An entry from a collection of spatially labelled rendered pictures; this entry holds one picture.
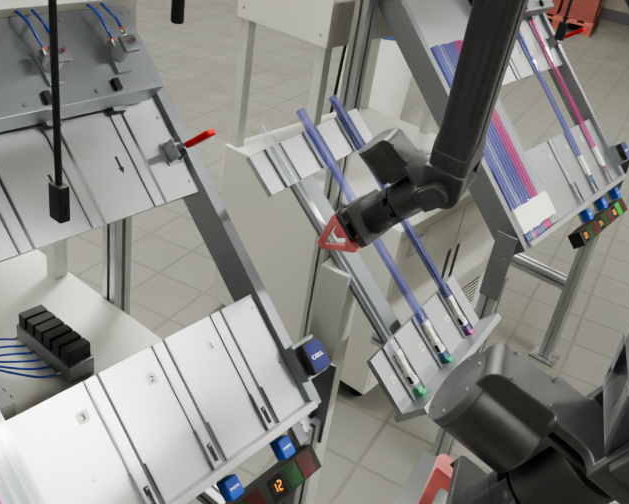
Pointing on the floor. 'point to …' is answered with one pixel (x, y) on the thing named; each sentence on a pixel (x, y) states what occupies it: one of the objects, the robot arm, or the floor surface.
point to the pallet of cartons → (582, 10)
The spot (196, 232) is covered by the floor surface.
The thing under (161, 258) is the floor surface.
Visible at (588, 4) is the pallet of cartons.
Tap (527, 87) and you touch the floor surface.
